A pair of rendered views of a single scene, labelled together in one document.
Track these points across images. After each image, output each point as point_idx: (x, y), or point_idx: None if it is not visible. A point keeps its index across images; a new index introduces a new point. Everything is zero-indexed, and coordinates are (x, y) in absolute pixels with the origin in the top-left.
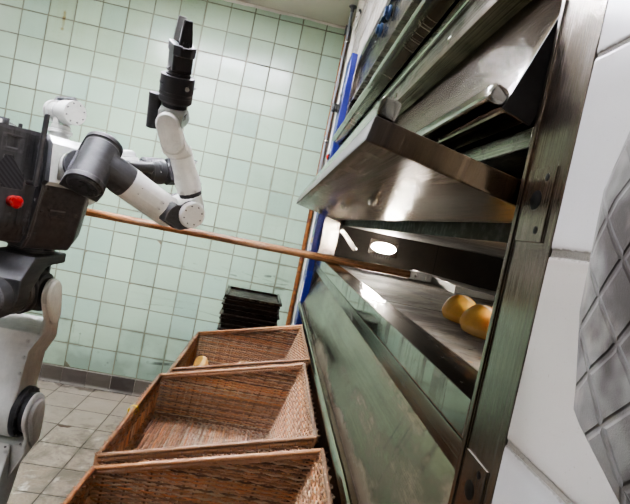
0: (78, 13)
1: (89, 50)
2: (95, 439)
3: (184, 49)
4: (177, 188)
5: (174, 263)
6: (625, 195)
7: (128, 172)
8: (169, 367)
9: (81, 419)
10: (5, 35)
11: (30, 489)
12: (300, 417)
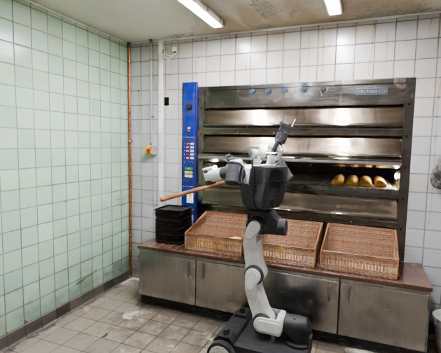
0: None
1: None
2: (129, 326)
3: (294, 128)
4: None
5: (75, 212)
6: (436, 172)
7: None
8: (84, 281)
9: (99, 330)
10: None
11: (174, 344)
12: (296, 226)
